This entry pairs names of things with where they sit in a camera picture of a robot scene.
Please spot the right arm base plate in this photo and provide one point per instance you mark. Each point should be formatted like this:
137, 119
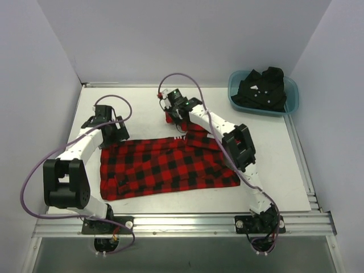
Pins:
249, 224

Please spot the aluminium front rail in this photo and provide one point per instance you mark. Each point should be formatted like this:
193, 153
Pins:
313, 223

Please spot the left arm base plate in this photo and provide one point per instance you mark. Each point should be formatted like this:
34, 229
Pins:
92, 227

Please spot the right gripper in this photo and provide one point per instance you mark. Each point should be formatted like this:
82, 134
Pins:
173, 114

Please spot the teal plastic basin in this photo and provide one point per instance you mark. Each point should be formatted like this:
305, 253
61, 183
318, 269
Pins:
290, 89

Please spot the black button shirt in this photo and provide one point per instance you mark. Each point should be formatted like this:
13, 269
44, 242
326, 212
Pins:
262, 91

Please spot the red black plaid shirt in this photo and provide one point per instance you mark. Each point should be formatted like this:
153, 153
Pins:
137, 168

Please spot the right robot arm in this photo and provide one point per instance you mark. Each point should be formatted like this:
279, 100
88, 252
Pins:
238, 149

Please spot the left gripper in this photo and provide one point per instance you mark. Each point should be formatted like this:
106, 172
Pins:
119, 135

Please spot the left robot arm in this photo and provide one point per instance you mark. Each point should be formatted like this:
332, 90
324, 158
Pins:
65, 182

